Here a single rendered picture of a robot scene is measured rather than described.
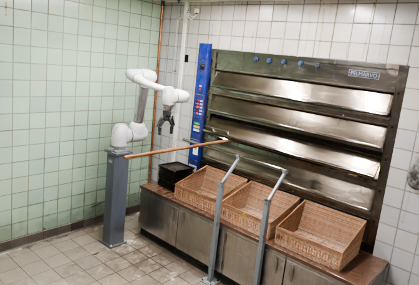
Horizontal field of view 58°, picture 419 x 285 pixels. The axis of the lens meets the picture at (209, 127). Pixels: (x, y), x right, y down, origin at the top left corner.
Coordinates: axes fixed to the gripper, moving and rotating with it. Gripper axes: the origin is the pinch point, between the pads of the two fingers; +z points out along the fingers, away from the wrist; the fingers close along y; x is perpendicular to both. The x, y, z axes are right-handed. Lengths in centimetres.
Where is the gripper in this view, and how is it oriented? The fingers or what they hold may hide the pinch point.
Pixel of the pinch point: (165, 133)
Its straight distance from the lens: 339.1
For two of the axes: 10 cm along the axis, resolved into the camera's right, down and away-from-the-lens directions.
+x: 7.5, 1.9, -6.4
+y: -6.6, 0.7, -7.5
